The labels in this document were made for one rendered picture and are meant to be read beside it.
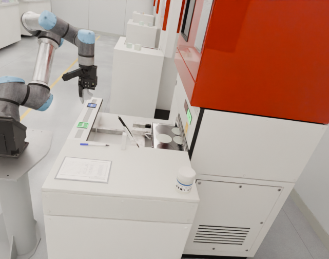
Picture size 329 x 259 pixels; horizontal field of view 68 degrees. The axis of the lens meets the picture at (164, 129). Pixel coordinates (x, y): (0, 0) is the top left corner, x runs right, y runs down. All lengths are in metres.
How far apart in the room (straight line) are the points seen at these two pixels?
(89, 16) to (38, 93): 8.02
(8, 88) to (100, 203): 0.75
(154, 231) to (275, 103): 0.83
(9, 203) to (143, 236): 0.84
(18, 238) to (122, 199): 1.03
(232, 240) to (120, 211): 1.07
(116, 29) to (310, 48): 8.37
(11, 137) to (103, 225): 0.62
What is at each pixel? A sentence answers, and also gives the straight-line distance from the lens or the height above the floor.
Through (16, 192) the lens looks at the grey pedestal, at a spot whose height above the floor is 0.57.
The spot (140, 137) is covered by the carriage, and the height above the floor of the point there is 0.88.
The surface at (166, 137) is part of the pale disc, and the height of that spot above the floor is 0.90.
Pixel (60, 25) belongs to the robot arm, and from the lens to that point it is 1.28.
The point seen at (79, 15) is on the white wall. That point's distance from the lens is 9.48.
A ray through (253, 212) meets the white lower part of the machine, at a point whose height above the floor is 0.55.
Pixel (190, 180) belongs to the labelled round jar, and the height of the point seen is 1.04.
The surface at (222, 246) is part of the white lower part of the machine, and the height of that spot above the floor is 0.19.
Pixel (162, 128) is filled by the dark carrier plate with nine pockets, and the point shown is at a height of 0.90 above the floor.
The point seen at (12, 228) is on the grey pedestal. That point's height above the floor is 0.28.
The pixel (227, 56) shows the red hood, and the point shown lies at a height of 1.48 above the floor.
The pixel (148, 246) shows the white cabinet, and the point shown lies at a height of 0.65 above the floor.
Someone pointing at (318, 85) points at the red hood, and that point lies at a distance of 1.38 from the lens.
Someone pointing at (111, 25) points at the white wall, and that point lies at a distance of 9.32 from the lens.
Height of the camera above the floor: 1.68
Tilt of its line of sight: 29 degrees down
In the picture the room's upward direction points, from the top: 11 degrees clockwise
